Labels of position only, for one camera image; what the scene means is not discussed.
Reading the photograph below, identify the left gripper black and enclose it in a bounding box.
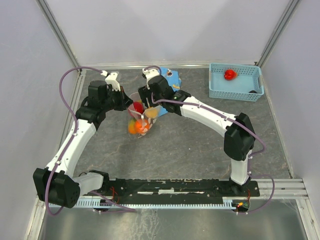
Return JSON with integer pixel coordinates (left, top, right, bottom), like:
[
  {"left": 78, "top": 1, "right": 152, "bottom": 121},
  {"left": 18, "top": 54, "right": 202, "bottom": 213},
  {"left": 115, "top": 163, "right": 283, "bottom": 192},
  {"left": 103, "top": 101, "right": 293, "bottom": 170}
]
[{"left": 101, "top": 85, "right": 134, "bottom": 112}]

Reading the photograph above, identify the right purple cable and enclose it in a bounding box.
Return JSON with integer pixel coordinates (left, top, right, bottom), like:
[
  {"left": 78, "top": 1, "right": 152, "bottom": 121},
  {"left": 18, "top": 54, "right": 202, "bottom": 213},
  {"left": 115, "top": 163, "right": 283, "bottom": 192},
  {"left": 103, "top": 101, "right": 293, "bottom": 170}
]
[{"left": 146, "top": 65, "right": 276, "bottom": 215}]

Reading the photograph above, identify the purple cable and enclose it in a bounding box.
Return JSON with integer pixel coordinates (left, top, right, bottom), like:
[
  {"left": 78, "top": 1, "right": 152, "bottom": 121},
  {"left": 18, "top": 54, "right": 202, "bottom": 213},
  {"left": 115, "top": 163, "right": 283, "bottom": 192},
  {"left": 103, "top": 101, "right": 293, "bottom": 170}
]
[
  {"left": 146, "top": 65, "right": 276, "bottom": 215},
  {"left": 46, "top": 65, "right": 108, "bottom": 216}
]

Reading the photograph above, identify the clear zip top bag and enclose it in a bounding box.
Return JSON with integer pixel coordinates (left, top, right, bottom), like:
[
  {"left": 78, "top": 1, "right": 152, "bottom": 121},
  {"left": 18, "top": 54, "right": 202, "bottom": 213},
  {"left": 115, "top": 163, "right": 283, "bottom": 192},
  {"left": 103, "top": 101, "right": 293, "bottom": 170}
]
[{"left": 127, "top": 92, "right": 162, "bottom": 138}]

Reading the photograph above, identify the small yellow fruit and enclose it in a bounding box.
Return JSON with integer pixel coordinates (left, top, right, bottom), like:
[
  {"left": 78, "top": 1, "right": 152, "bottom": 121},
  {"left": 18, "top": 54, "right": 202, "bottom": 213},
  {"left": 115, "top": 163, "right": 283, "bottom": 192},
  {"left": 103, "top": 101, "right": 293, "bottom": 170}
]
[{"left": 144, "top": 107, "right": 159, "bottom": 119}]

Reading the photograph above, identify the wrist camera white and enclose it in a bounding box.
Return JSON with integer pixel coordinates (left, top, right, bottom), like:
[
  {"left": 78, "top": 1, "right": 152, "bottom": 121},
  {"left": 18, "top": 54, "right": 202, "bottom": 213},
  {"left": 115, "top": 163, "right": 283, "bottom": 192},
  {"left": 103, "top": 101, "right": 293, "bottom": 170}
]
[
  {"left": 100, "top": 70, "right": 121, "bottom": 92},
  {"left": 142, "top": 67, "right": 162, "bottom": 81}
]

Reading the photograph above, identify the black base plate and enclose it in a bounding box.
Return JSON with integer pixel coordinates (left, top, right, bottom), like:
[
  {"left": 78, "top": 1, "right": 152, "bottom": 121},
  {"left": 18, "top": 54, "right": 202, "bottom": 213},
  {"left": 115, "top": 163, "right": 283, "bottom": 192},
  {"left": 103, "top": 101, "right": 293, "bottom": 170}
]
[{"left": 82, "top": 177, "right": 261, "bottom": 205}]

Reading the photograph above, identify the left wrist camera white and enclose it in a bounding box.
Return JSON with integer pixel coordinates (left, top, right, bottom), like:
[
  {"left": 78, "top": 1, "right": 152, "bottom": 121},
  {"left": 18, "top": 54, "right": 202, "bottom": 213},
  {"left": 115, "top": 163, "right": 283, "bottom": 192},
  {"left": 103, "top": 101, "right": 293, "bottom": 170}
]
[{"left": 100, "top": 70, "right": 121, "bottom": 92}]

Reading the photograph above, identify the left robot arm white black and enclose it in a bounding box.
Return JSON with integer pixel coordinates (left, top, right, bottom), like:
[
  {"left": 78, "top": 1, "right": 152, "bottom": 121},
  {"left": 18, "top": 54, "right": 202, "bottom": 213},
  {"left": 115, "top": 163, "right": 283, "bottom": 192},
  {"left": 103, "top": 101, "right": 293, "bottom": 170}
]
[{"left": 33, "top": 79, "right": 133, "bottom": 209}]

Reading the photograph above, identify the red bell pepper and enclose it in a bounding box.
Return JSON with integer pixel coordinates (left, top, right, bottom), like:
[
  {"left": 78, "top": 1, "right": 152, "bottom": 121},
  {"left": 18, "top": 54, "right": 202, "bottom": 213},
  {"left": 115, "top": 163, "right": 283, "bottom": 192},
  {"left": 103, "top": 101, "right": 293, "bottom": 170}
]
[{"left": 223, "top": 69, "right": 238, "bottom": 81}]

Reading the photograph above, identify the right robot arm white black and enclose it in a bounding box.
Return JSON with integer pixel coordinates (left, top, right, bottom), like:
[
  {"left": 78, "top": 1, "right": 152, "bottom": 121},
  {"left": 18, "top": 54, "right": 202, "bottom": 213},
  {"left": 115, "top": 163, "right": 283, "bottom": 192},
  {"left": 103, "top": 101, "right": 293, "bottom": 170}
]
[{"left": 138, "top": 73, "right": 256, "bottom": 196}]

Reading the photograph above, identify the blue patterned cloth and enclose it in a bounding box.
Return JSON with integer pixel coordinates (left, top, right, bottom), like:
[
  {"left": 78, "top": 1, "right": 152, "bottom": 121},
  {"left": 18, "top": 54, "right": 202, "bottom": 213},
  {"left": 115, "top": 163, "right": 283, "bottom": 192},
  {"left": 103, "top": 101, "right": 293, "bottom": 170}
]
[{"left": 157, "top": 66, "right": 182, "bottom": 117}]

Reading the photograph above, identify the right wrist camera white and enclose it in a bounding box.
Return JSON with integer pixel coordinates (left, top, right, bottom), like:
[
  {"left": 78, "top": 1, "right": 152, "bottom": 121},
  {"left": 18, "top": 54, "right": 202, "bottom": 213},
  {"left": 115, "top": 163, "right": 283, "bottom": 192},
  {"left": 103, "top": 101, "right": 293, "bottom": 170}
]
[{"left": 142, "top": 67, "right": 162, "bottom": 81}]

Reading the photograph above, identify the red apple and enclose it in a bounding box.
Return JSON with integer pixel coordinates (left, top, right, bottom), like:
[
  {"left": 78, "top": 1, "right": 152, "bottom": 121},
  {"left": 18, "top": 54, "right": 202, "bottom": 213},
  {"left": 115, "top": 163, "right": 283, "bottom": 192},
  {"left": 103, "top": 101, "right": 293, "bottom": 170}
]
[{"left": 133, "top": 101, "right": 145, "bottom": 114}]

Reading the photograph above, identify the light blue cable duct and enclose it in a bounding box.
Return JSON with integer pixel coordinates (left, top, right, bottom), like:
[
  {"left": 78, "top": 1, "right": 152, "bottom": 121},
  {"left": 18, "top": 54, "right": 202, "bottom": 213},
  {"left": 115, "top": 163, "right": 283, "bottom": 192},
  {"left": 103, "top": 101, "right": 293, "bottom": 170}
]
[{"left": 74, "top": 196, "right": 247, "bottom": 209}]

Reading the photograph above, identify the orange fruit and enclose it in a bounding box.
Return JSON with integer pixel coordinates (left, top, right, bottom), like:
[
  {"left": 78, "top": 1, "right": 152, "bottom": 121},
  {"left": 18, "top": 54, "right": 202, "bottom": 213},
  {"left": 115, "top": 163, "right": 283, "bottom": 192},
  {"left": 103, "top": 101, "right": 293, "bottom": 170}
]
[{"left": 134, "top": 119, "right": 150, "bottom": 135}]

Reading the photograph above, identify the light blue plastic basket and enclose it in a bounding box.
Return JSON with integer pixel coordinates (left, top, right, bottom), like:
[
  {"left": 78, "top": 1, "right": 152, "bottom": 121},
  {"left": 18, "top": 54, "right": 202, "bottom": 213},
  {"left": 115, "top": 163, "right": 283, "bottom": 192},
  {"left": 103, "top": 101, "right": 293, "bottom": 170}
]
[{"left": 208, "top": 63, "right": 265, "bottom": 102}]

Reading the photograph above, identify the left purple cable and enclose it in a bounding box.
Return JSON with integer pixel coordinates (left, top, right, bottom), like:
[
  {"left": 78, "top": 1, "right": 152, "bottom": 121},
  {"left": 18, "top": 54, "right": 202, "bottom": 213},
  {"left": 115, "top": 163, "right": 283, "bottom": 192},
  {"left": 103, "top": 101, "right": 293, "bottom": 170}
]
[{"left": 46, "top": 65, "right": 108, "bottom": 216}]

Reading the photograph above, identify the green orange mango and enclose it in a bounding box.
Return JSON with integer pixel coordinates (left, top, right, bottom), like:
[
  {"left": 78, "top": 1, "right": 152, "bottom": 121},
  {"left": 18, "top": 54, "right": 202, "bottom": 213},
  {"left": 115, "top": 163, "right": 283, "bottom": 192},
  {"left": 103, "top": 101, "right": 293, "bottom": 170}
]
[{"left": 127, "top": 119, "right": 137, "bottom": 135}]

